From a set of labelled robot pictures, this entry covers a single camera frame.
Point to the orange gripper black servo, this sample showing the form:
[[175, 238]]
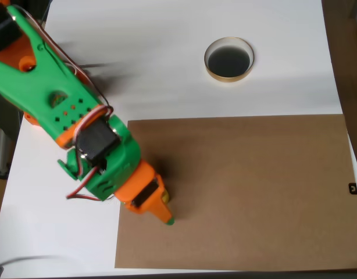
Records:
[[150, 200]]

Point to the small yellow peg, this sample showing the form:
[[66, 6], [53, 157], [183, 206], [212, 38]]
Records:
[[166, 197]]

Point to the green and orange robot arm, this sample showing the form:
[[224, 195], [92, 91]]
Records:
[[36, 87]]

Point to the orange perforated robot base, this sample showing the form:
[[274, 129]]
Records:
[[30, 119]]

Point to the round gold-rimmed dish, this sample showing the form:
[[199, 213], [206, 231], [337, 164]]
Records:
[[229, 62]]

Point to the brown rectangular board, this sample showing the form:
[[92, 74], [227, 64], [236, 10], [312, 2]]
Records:
[[239, 191]]

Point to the small black clip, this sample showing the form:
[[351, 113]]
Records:
[[352, 188]]

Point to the metal table clamp post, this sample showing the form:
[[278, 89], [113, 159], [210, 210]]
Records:
[[2, 157]]

